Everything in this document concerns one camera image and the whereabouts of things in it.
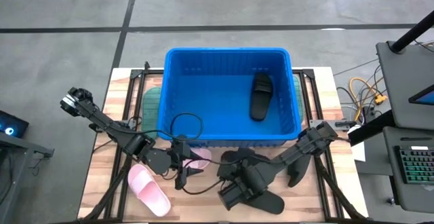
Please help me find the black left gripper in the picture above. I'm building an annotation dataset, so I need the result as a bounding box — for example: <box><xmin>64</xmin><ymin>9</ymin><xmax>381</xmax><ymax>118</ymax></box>
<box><xmin>169</xmin><ymin>138</ymin><xmax>205</xmax><ymax>190</ymax></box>

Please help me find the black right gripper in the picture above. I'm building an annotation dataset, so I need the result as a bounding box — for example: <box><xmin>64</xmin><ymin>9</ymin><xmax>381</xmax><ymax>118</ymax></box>
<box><xmin>216</xmin><ymin>162</ymin><xmax>261</xmax><ymax>212</ymax></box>

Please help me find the pink rubber slide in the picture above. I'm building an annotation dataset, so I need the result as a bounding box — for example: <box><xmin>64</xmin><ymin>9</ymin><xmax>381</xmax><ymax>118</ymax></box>
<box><xmin>127</xmin><ymin>164</ymin><xmax>172</xmax><ymax>217</ymax></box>
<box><xmin>182</xmin><ymin>148</ymin><xmax>213</xmax><ymax>170</ymax></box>

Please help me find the black rubber slide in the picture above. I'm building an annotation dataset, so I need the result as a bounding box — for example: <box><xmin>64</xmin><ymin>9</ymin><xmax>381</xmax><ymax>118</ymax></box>
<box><xmin>237</xmin><ymin>189</ymin><xmax>285</xmax><ymax>215</ymax></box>
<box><xmin>287</xmin><ymin>152</ymin><xmax>313</xmax><ymax>188</ymax></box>
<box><xmin>220</xmin><ymin>147</ymin><xmax>272</xmax><ymax>170</ymax></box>
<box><xmin>249</xmin><ymin>71</ymin><xmax>275</xmax><ymax>122</ymax></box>

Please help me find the blue plastic bin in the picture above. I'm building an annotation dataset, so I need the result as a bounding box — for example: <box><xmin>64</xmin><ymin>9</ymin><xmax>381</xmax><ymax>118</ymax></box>
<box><xmin>156</xmin><ymin>47</ymin><xmax>303</xmax><ymax>149</ymax></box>

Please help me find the white paper sheet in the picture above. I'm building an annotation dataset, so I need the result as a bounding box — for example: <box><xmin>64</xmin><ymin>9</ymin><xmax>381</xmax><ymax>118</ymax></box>
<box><xmin>347</xmin><ymin>124</ymin><xmax>367</xmax><ymax>163</ymax></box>

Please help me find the black desk beam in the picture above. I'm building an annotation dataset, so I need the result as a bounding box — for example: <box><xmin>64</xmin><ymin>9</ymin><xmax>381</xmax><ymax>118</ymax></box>
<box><xmin>347</xmin><ymin>110</ymin><xmax>396</xmax><ymax>147</ymax></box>

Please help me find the grey keyboard desk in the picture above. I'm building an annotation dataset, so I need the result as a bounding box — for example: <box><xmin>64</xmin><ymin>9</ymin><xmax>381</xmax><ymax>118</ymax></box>
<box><xmin>382</xmin><ymin>125</ymin><xmax>434</xmax><ymax>214</ymax></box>

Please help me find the grey metal stand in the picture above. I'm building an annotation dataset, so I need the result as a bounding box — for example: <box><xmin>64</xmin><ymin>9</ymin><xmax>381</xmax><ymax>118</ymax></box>
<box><xmin>0</xmin><ymin>131</ymin><xmax>55</xmax><ymax>224</ymax></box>

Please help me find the black device with blue light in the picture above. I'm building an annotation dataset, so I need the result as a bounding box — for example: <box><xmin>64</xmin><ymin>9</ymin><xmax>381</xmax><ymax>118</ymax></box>
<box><xmin>0</xmin><ymin>110</ymin><xmax>30</xmax><ymax>138</ymax></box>

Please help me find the backlit computer keyboard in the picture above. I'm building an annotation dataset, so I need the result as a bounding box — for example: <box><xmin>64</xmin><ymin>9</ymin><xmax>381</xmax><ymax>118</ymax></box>
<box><xmin>393</xmin><ymin>145</ymin><xmax>434</xmax><ymax>185</ymax></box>

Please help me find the grey desk panel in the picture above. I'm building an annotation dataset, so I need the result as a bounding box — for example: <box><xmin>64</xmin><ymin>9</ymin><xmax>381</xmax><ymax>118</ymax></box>
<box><xmin>375</xmin><ymin>40</ymin><xmax>434</xmax><ymax>132</ymax></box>

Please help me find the tablet with blue screen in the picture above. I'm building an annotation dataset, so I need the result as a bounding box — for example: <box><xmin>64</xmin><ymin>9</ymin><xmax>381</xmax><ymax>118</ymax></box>
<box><xmin>408</xmin><ymin>83</ymin><xmax>434</xmax><ymax>107</ymax></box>

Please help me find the black pole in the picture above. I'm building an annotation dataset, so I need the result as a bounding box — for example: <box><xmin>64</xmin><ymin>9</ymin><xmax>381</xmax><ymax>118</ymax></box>
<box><xmin>389</xmin><ymin>10</ymin><xmax>434</xmax><ymax>54</ymax></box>

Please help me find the black camera cable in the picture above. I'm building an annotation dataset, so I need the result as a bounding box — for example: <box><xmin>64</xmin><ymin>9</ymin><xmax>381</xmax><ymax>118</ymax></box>
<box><xmin>176</xmin><ymin>161</ymin><xmax>240</xmax><ymax>195</ymax></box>
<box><xmin>168</xmin><ymin>111</ymin><xmax>204</xmax><ymax>142</ymax></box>

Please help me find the black aluminium rig frame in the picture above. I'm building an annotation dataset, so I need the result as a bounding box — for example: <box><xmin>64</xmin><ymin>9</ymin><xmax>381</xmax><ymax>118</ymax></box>
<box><xmin>79</xmin><ymin>60</ymin><xmax>369</xmax><ymax>223</ymax></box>

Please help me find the yellow cable with plug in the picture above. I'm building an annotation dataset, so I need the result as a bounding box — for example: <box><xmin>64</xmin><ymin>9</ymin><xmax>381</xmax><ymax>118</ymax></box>
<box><xmin>349</xmin><ymin>77</ymin><xmax>388</xmax><ymax>122</ymax></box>

